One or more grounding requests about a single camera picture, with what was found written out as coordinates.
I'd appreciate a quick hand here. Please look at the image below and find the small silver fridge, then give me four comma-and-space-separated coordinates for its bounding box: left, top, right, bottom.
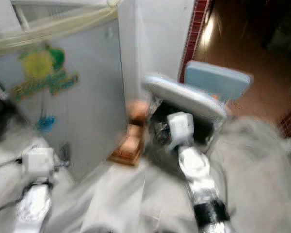
0, 0, 124, 49

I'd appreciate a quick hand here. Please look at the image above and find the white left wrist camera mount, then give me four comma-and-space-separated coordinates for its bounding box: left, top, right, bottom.
21, 147, 54, 176

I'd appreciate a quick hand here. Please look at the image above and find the short black left arm cable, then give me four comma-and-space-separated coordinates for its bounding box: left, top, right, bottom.
0, 198, 23, 219

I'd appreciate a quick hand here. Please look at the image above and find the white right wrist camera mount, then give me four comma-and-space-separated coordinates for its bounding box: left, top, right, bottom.
167, 111, 195, 147

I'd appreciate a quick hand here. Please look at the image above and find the orange brick wooden platform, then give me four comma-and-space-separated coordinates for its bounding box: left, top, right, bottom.
109, 100, 149, 166

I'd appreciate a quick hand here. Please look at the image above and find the green yellow fruit sticker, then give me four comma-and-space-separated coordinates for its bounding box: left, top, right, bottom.
15, 43, 81, 100

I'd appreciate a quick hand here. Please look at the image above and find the light blue plastic chair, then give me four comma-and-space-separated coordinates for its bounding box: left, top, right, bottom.
184, 61, 253, 103

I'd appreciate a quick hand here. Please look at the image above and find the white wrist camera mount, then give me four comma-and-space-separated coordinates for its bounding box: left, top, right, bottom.
167, 111, 195, 147
21, 147, 54, 176

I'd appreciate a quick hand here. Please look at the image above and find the small blue sticker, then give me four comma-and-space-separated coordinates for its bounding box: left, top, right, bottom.
37, 116, 57, 132

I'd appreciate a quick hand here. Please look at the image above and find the long black left arm cable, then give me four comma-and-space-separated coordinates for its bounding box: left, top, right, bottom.
0, 157, 25, 172

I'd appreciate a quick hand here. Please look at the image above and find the silver fridge door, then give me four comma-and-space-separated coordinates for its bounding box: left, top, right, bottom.
0, 17, 129, 183

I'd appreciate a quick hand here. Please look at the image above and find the white metal folding chair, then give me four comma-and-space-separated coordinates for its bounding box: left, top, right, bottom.
143, 73, 229, 146

